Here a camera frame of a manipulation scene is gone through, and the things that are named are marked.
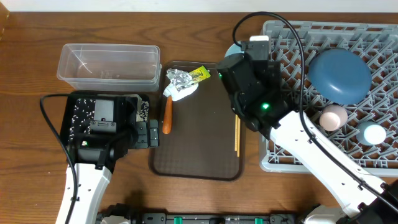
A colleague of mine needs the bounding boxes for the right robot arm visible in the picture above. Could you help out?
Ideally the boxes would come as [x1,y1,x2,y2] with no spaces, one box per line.
[216,40,397,223]

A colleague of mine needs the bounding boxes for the small light blue bowl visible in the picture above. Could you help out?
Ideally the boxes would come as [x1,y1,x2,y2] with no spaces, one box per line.
[224,44,243,57]

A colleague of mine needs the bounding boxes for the large blue bowl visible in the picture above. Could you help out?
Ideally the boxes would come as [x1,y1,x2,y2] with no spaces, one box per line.
[307,49,372,105]

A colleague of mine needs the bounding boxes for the pink cup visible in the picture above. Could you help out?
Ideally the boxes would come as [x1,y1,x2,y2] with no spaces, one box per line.
[319,105,348,131]

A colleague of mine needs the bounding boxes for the orange carrot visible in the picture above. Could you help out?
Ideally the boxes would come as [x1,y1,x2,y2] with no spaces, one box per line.
[162,95,172,134]

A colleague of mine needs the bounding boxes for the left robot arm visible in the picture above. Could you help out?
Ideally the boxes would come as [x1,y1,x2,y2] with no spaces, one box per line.
[39,91,159,223]

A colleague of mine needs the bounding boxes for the white rice grains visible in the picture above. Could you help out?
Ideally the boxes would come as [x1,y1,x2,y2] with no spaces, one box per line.
[68,98,149,142]

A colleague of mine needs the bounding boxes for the brown plastic tray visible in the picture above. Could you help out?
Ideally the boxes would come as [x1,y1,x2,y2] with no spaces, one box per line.
[149,61,246,181]

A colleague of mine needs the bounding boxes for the yellow snack wrapper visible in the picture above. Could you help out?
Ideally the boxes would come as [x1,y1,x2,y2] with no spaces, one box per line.
[188,66,211,83]

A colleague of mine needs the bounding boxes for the clear plastic bin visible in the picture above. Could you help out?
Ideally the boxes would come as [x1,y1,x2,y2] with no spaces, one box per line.
[57,44,162,92]

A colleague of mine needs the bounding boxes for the light blue cup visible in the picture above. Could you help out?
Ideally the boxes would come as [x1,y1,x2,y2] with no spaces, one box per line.
[356,121,387,146]

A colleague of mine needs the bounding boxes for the grey dishwasher rack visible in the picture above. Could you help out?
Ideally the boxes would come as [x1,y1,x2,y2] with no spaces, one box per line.
[259,21,397,177]

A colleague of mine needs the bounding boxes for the crumpled aluminium foil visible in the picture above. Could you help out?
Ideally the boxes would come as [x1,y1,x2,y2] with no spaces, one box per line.
[166,68,193,91]

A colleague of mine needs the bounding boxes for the black waste tray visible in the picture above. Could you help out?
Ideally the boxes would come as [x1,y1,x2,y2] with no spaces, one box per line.
[60,91,150,149]

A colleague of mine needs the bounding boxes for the wooden chopstick right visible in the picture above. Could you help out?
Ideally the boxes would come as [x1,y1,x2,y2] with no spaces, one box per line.
[236,118,241,157]

